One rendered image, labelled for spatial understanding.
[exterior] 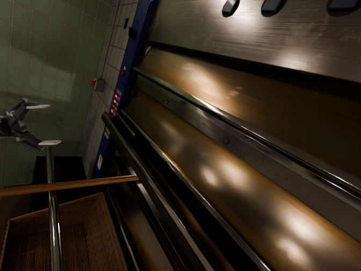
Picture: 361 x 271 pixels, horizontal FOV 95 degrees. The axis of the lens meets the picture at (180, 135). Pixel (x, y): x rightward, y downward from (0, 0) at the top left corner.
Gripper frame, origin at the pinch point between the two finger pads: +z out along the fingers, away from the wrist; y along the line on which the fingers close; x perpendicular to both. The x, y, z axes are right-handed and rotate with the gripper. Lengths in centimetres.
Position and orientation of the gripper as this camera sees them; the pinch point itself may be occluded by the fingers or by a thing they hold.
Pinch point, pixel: (50, 125)
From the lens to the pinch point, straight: 77.4
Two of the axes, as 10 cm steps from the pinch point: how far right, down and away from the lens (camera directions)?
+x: -0.8, 3.1, -9.5
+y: 0.6, 9.5, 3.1
